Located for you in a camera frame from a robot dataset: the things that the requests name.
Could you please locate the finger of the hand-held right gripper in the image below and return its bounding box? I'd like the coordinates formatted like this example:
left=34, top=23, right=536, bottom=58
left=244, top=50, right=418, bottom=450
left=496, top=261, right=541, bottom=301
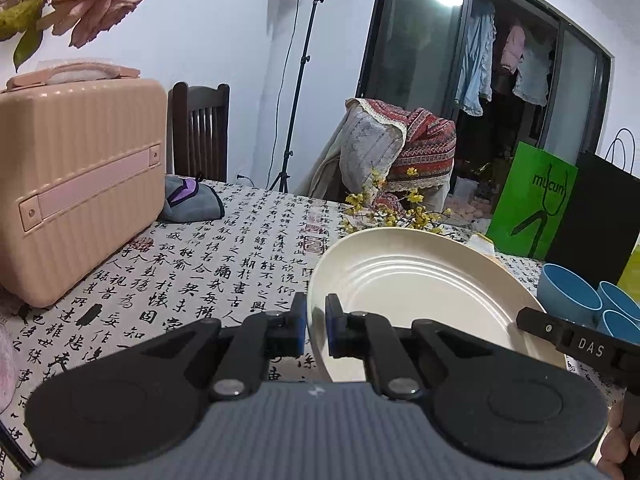
left=515, top=307, right=572, bottom=352

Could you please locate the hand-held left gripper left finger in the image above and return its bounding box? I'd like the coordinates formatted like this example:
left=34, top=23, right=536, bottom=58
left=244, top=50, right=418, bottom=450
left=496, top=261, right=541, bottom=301
left=142, top=291, right=308, bottom=403

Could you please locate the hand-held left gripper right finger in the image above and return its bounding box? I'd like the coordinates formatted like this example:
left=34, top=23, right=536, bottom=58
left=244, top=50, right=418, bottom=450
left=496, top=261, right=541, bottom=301
left=324, top=293, right=495, bottom=403

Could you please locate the blue bowl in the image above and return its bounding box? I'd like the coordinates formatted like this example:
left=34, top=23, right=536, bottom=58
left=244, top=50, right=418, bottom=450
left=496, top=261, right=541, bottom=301
left=537, top=262, right=603, bottom=328
left=597, top=308, right=640, bottom=346
left=597, top=280, right=640, bottom=321

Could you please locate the cream ribbed plate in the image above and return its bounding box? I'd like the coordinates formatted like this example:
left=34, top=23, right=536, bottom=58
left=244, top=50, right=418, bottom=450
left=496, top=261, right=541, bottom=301
left=306, top=227, right=566, bottom=383

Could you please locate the person's right hand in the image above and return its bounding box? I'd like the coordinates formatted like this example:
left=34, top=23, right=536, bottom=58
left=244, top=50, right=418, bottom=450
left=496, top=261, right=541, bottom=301
left=596, top=399, right=640, bottom=480

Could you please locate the white yellow knitted glove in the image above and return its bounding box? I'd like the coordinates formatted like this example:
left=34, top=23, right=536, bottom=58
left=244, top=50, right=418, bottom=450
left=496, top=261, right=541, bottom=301
left=467, top=232, right=501, bottom=261

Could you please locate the black paper bag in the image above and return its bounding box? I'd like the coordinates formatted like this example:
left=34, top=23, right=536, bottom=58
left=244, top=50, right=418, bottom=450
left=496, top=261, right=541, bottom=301
left=544, top=127, right=640, bottom=288

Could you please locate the yellow blossom branch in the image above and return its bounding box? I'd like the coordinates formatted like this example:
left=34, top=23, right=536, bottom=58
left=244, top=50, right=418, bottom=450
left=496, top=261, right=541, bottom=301
left=342, top=167, right=453, bottom=236

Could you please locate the green paper bag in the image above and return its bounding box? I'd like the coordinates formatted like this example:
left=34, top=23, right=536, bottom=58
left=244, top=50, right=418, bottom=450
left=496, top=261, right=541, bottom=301
left=486, top=141, right=580, bottom=261

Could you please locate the beige chair cover cloth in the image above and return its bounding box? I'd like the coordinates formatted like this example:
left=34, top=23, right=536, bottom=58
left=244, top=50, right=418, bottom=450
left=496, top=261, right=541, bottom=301
left=310, top=130, right=351, bottom=201

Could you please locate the grey purple cloth pouch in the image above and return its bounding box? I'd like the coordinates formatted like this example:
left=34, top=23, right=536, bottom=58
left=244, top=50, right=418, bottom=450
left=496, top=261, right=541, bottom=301
left=159, top=174, right=224, bottom=223

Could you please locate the quilted lace-trimmed pillow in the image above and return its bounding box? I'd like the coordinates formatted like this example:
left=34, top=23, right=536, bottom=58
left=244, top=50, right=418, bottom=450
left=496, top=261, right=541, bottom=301
left=336, top=99, right=408, bottom=193

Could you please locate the red patterned woven blanket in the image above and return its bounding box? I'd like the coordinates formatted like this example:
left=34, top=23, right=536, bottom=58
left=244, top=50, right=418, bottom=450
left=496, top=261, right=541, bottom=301
left=385, top=107, right=458, bottom=193

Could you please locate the dark wooden chair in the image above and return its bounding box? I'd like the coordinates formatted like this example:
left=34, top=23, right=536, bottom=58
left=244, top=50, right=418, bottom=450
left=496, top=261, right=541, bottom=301
left=167, top=81, right=231, bottom=182

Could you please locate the black studio light stand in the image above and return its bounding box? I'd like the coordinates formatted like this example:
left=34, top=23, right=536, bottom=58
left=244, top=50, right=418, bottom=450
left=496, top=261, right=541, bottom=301
left=267, top=0, right=336, bottom=193

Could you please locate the hanging white garment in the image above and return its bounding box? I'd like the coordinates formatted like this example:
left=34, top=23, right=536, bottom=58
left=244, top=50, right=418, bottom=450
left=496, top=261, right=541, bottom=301
left=512, top=35, right=553, bottom=107

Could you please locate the beige pink small suitcase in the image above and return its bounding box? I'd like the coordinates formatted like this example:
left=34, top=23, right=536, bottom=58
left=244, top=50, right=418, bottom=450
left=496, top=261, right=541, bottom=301
left=0, top=58, right=168, bottom=308

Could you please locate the hanging light blue shirt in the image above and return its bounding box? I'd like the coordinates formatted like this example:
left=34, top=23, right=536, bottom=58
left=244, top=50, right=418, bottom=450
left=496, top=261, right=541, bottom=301
left=454, top=0, right=497, bottom=118

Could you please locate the hanging pink garment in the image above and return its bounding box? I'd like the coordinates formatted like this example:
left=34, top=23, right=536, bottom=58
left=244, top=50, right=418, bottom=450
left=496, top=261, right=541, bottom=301
left=500, top=22, right=526, bottom=76

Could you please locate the black framed glass door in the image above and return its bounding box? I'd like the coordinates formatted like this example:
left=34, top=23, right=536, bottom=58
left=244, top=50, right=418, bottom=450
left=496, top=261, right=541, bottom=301
left=356, top=0, right=613, bottom=241

